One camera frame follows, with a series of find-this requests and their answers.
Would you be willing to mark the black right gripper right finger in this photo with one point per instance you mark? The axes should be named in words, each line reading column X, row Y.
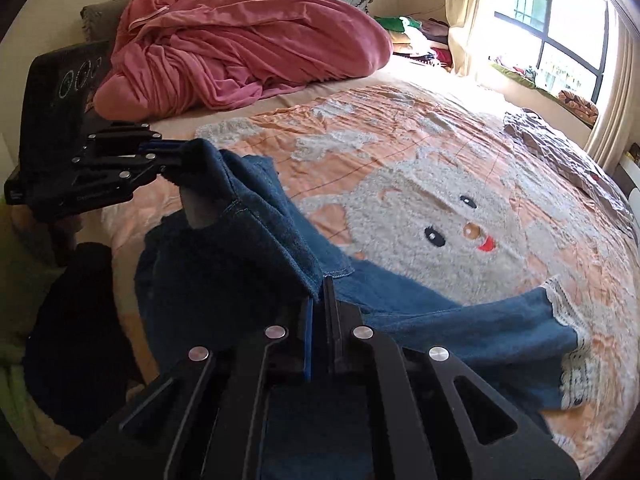
column 428, row 415

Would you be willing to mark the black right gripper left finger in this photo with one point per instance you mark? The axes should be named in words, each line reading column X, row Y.
column 206, row 418

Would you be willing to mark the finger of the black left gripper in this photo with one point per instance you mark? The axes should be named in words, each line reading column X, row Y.
column 126, row 141
column 54, row 192

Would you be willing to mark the blue denim lace-trimmed pants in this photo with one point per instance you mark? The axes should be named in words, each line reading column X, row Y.
column 239, row 253

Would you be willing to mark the black heater with dials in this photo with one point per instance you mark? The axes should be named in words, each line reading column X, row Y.
column 57, row 96

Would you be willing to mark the pink crumpled blanket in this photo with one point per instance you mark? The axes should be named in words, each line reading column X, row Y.
column 227, row 54

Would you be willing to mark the peach bear-patterned bedspread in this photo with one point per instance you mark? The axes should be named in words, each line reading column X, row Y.
column 410, row 168

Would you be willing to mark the brown patterned quilt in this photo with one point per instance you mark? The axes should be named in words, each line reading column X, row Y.
column 569, row 161

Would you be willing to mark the pile of colourful clothes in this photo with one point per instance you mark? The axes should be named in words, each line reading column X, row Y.
column 422, row 41

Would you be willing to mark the cream window curtain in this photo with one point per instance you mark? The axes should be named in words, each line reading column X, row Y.
column 469, row 33

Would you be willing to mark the black-framed window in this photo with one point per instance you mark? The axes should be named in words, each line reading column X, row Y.
column 556, row 44

